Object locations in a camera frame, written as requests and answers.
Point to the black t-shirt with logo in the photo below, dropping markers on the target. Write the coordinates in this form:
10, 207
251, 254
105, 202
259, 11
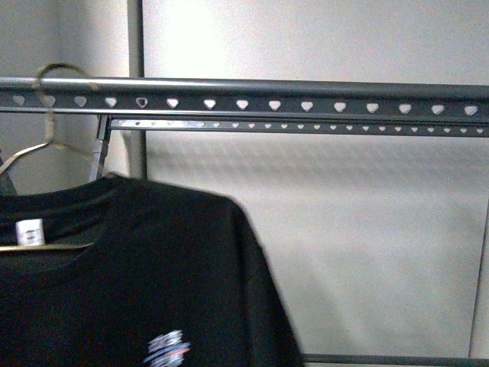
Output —
156, 275

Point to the gold metal clothes hanger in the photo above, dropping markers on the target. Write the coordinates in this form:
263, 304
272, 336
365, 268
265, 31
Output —
31, 237

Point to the grey bottom rack bar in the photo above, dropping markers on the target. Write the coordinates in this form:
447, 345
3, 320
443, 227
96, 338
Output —
392, 360

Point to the grey rear rack rail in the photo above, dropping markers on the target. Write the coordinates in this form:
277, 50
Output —
323, 128

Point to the grey rack rail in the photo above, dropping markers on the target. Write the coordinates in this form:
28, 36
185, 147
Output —
323, 128
309, 100

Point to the grey rack upright post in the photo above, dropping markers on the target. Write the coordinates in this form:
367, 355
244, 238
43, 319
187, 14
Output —
100, 148

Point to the grey front rack rail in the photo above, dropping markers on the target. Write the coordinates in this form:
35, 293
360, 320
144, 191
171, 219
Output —
309, 100

